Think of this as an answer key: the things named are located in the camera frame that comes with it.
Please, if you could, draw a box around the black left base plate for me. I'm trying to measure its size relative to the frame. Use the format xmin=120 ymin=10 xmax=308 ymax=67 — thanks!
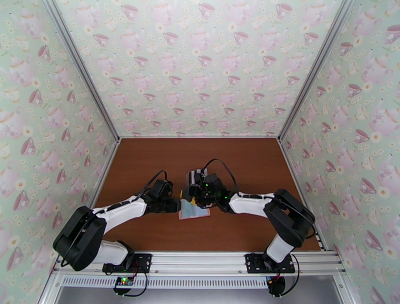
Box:
xmin=103 ymin=253 xmax=153 ymax=273

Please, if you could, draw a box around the perforated metal cable tray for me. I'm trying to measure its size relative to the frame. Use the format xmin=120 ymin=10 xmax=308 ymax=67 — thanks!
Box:
xmin=60 ymin=274 xmax=273 ymax=289

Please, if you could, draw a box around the thin black wire loop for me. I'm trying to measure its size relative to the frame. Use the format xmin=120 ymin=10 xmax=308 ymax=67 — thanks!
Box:
xmin=123 ymin=271 xmax=149 ymax=298
xmin=279 ymin=255 xmax=300 ymax=296

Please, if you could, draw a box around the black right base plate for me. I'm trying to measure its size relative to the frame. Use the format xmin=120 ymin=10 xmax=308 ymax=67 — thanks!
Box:
xmin=244 ymin=253 xmax=296 ymax=274

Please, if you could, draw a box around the circuit board with green light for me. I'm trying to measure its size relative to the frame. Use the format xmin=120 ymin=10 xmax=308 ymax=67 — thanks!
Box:
xmin=113 ymin=276 xmax=135 ymax=290

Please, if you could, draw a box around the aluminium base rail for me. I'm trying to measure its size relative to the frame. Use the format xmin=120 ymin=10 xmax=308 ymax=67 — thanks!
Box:
xmin=51 ymin=251 xmax=348 ymax=277

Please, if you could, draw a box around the aluminium frame post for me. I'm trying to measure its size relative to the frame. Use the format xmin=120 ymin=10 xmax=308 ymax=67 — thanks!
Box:
xmin=43 ymin=0 xmax=122 ymax=142
xmin=277 ymin=0 xmax=358 ymax=143

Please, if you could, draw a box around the clear acrylic card stand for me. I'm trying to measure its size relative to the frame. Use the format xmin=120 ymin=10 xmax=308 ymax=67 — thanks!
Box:
xmin=186 ymin=168 xmax=210 ymax=196

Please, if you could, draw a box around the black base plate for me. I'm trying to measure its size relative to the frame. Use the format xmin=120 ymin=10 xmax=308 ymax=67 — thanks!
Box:
xmin=103 ymin=253 xmax=153 ymax=273
xmin=244 ymin=253 xmax=296 ymax=274

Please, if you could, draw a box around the black controller with orange wires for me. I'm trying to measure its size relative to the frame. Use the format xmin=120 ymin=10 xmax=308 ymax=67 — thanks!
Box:
xmin=265 ymin=276 xmax=287 ymax=297

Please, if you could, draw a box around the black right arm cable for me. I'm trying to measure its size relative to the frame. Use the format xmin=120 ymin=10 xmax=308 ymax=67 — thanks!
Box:
xmin=203 ymin=158 xmax=317 ymax=238

